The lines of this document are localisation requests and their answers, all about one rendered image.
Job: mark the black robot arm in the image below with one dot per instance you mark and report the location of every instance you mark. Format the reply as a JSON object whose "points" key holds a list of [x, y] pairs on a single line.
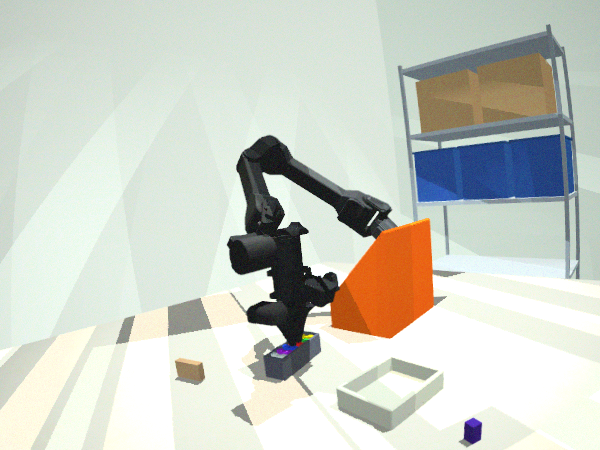
{"points": [[265, 245]]}

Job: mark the purple rectangular block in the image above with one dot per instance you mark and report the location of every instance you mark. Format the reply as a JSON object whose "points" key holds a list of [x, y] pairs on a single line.
{"points": [[472, 431]]}

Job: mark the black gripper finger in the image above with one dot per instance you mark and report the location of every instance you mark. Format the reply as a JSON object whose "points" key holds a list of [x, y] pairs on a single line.
{"points": [[288, 329], [300, 322]]}

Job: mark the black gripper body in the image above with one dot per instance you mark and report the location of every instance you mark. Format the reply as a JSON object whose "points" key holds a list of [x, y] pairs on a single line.
{"points": [[274, 313]]}

